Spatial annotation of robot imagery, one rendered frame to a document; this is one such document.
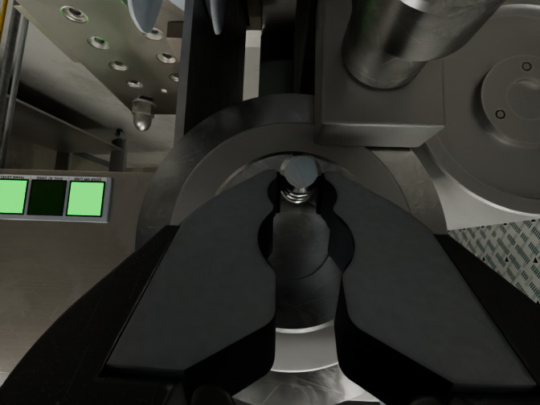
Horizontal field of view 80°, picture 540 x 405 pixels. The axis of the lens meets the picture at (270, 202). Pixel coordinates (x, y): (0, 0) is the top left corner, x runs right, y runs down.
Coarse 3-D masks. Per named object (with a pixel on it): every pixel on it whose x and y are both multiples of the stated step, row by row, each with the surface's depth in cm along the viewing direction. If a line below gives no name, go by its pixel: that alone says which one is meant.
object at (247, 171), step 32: (256, 160) 14; (320, 160) 14; (288, 224) 13; (320, 224) 14; (288, 256) 13; (320, 256) 14; (288, 288) 13; (320, 288) 13; (288, 320) 13; (320, 320) 13
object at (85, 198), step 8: (72, 184) 50; (80, 184) 50; (88, 184) 50; (96, 184) 50; (72, 192) 49; (80, 192) 49; (88, 192) 49; (96, 192) 49; (72, 200) 49; (80, 200) 49; (88, 200) 49; (96, 200) 49; (72, 208) 49; (80, 208) 49; (88, 208) 49; (96, 208) 49
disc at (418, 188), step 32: (288, 96) 16; (224, 128) 16; (192, 160) 16; (384, 160) 16; (416, 160) 16; (160, 192) 16; (416, 192) 15; (160, 224) 16; (256, 384) 14; (288, 384) 14; (320, 384) 14; (352, 384) 14
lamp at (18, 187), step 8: (0, 184) 50; (8, 184) 50; (16, 184) 50; (24, 184) 50; (0, 192) 50; (8, 192) 50; (16, 192) 50; (24, 192) 50; (0, 200) 50; (8, 200) 50; (16, 200) 49; (0, 208) 49; (8, 208) 49; (16, 208) 49
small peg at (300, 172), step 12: (288, 156) 11; (300, 156) 11; (312, 156) 11; (288, 168) 11; (300, 168) 11; (312, 168) 11; (288, 180) 11; (300, 180) 11; (312, 180) 11; (288, 192) 12; (300, 192) 11; (312, 192) 12
